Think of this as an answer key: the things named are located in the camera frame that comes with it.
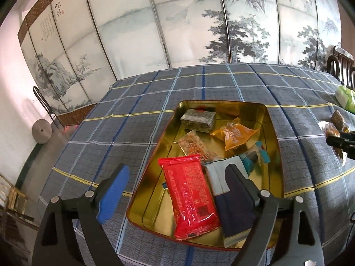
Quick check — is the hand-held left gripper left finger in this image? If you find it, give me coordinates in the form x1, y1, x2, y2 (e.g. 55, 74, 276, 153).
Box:
32, 163, 131, 266

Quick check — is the navy and white snack packet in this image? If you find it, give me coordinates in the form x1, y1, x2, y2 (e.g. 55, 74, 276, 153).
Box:
204, 155, 258, 248

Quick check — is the wooden stool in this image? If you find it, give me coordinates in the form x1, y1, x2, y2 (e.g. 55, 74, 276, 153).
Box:
0, 173, 39, 230

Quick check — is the dark wooden chair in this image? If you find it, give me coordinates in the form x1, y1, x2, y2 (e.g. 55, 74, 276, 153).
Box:
326, 45, 355, 90

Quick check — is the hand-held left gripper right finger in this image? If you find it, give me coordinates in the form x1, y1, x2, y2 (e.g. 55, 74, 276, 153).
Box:
224, 164, 325, 266

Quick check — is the red tin with gold interior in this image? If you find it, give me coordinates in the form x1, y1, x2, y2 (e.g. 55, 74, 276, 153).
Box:
125, 100, 285, 252

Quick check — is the orange snack packet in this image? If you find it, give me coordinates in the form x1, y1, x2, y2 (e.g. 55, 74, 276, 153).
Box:
210, 117, 261, 151

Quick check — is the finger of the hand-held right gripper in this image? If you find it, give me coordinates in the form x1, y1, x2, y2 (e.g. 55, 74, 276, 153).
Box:
326, 132, 355, 147
341, 146, 355, 160

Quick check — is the black metal chair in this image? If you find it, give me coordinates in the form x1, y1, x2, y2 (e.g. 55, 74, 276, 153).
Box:
32, 86, 60, 129

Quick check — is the green tissue pack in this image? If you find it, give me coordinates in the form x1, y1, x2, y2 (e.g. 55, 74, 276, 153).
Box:
334, 85, 355, 114

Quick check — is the clear fried snack packet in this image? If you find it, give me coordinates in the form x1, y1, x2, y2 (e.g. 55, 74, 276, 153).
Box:
323, 109, 351, 158

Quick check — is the dark snack packet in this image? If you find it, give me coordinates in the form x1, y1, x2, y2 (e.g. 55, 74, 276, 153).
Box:
180, 109, 217, 133

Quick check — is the blue candy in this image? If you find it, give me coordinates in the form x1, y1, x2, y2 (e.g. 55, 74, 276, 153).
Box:
239, 141, 271, 176

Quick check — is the painted folding screen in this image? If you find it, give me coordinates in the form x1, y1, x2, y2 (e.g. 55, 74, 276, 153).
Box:
17, 0, 342, 126

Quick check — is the pink print snack packet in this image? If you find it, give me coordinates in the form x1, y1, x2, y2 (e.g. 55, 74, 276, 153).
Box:
177, 130, 215, 163

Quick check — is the grey round disc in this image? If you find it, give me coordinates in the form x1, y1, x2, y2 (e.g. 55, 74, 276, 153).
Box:
31, 119, 52, 145

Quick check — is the red snack packet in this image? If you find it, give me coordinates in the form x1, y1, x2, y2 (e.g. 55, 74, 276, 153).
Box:
158, 155, 221, 241

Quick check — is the grey plaid cloth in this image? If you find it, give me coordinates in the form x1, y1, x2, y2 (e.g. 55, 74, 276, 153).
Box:
37, 62, 355, 266

